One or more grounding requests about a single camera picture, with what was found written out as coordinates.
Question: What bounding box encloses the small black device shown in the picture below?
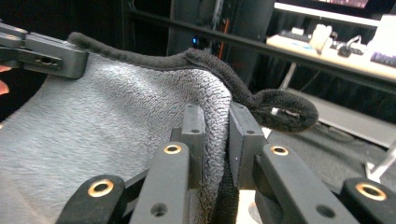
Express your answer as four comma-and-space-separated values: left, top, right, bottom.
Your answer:
337, 35, 369, 59

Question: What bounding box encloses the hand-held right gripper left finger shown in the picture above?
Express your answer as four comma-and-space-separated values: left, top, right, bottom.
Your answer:
129, 104, 206, 224

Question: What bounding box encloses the keyboard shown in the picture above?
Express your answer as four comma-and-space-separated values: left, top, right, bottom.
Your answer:
369, 50, 396, 69

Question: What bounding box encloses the grey and yellow cloth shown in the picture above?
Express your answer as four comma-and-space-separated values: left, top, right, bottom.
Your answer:
0, 31, 320, 224

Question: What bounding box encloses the monitor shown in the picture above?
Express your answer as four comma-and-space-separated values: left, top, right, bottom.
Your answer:
275, 0, 396, 11

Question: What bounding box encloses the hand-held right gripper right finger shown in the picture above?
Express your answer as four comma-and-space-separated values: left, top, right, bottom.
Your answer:
228, 102, 359, 224

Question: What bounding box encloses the orange cable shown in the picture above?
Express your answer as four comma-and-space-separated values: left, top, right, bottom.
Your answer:
217, 18, 231, 61

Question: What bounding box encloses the white box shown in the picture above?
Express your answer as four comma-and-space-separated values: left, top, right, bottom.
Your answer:
370, 13, 396, 54

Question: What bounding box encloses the white object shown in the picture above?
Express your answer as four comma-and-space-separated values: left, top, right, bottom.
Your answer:
310, 23, 333, 53

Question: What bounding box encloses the black computer tower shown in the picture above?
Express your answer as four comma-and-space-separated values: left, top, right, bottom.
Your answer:
167, 0, 275, 63

